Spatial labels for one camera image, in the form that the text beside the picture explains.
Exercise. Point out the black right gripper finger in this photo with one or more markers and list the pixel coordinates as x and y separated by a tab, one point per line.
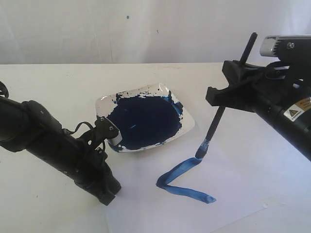
239	98
235	73

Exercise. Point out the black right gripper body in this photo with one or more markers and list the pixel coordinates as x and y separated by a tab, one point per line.
278	91

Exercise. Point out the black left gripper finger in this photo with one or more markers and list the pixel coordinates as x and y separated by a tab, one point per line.
113	185
105	196

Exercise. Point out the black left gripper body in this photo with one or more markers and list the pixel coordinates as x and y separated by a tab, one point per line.
85	161

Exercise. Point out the black paintbrush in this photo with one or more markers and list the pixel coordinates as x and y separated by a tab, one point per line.
201	152

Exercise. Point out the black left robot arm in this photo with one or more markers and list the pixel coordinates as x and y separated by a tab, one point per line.
29	126

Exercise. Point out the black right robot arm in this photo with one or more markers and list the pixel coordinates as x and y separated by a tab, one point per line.
298	133

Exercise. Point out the white paper sheet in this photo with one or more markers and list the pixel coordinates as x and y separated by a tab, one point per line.
142	207

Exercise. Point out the white dish with blue paint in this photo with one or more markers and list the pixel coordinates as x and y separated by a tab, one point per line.
146	117

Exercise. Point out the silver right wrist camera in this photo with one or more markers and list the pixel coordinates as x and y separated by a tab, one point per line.
289	49

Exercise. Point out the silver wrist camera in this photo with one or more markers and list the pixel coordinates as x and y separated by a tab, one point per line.
289	49
105	129

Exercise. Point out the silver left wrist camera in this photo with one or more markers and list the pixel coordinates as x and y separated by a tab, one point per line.
105	129

